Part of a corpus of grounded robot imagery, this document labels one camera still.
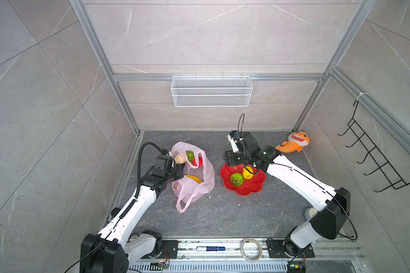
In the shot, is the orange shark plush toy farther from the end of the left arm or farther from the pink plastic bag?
the end of the left arm

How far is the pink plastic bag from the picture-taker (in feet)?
2.49

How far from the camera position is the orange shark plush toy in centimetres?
106

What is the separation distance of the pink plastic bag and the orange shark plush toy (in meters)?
0.51
